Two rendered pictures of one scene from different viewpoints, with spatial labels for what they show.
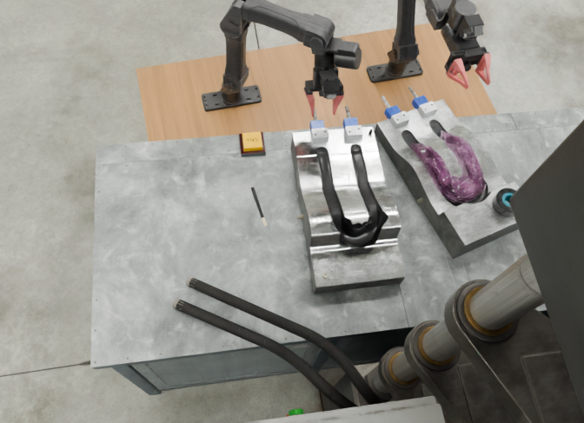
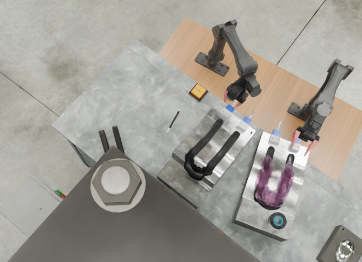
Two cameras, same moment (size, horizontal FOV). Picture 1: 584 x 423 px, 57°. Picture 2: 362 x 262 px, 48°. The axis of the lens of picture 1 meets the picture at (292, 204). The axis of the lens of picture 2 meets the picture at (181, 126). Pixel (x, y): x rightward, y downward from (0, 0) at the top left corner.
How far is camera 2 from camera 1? 0.77 m
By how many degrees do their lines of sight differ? 19
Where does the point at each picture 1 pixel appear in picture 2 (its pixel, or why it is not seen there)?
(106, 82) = (197, 8)
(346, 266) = (178, 178)
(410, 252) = (216, 201)
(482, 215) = (259, 215)
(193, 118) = (186, 59)
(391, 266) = (196, 197)
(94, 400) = (63, 145)
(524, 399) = not seen: hidden behind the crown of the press
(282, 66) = not seen: hidden behind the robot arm
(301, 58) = (265, 71)
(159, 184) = (143, 76)
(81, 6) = not seen: outside the picture
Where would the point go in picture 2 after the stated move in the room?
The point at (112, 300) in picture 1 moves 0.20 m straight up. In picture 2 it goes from (81, 107) to (74, 91)
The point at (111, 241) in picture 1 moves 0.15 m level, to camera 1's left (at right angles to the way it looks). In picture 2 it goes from (103, 84) to (88, 65)
